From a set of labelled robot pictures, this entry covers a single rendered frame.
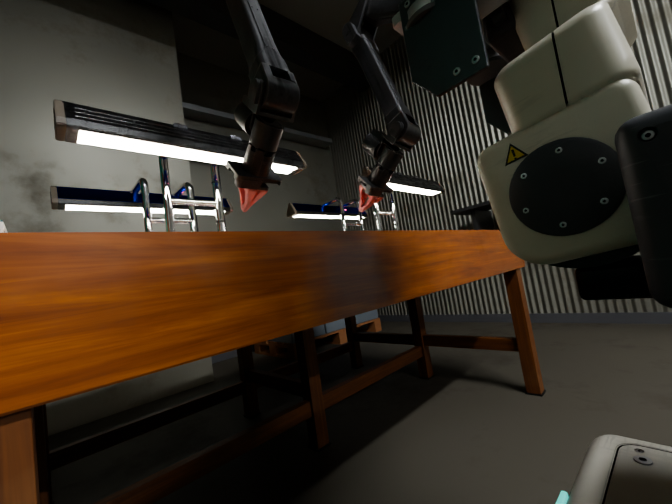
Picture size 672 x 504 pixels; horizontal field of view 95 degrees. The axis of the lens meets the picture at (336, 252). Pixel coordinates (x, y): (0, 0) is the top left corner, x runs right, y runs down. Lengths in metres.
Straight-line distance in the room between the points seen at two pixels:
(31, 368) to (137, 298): 0.11
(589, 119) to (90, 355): 0.60
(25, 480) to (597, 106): 0.69
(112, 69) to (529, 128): 3.03
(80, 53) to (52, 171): 0.93
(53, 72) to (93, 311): 2.72
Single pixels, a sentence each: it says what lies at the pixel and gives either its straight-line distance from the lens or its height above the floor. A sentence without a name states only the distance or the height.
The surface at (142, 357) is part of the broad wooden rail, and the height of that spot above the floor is 0.60.
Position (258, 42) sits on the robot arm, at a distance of 0.70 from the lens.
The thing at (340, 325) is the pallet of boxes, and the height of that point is 0.18.
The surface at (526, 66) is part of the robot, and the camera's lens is 0.46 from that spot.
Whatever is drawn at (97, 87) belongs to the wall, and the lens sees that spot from 3.10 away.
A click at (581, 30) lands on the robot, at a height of 0.88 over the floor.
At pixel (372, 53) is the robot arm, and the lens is 1.06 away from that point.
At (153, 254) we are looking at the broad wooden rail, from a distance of 0.48.
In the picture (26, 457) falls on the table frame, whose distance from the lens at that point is 0.49.
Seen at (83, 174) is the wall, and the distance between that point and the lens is 2.79.
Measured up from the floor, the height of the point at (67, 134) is 1.04.
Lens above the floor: 0.67
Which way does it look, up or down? 5 degrees up
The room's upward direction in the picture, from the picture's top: 9 degrees counter-clockwise
